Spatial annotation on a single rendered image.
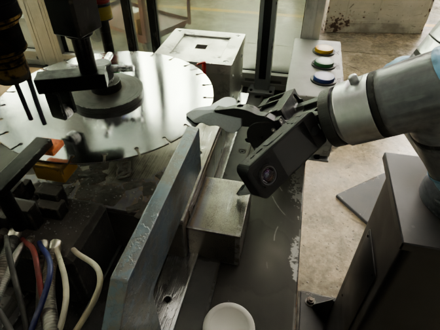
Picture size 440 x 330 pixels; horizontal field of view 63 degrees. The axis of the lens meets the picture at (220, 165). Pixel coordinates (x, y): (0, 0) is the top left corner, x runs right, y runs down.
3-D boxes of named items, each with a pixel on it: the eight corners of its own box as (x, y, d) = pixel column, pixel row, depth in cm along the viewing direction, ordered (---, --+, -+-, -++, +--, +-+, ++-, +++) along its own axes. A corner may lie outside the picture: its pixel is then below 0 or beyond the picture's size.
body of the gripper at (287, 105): (281, 141, 55) (359, 120, 47) (261, 175, 49) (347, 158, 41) (258, 99, 52) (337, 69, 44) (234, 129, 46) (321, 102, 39)
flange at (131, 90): (68, 118, 51) (63, 103, 49) (73, 82, 59) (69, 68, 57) (146, 108, 53) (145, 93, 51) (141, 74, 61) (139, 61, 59)
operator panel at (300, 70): (287, 91, 97) (294, 37, 87) (328, 96, 95) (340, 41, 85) (276, 156, 76) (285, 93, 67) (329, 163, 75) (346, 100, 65)
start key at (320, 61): (313, 64, 78) (315, 55, 77) (332, 66, 78) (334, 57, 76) (312, 72, 75) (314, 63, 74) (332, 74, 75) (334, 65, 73)
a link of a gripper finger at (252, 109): (218, 124, 50) (276, 141, 48) (213, 130, 49) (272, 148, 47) (219, 94, 47) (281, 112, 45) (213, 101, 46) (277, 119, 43)
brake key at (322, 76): (312, 78, 73) (313, 69, 72) (332, 80, 72) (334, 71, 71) (311, 88, 70) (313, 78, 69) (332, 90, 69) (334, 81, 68)
